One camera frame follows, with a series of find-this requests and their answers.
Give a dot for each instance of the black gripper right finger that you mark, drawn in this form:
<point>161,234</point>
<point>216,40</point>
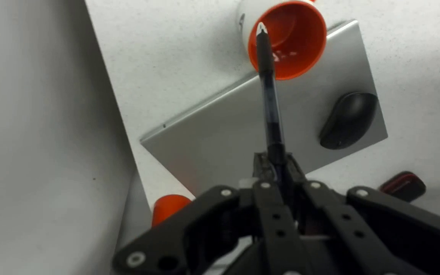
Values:
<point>390,232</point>

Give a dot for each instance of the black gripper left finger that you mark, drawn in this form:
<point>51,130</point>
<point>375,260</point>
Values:
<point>212,226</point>

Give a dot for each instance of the black pen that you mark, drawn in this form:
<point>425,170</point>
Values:
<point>267,72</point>

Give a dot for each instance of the small black red case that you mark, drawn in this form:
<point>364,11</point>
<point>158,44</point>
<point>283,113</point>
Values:
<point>406,185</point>

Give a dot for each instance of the black computer mouse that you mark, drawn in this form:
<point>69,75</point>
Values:
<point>349,119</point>

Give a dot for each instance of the white mug orange handle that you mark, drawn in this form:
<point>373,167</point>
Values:
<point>297,32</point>

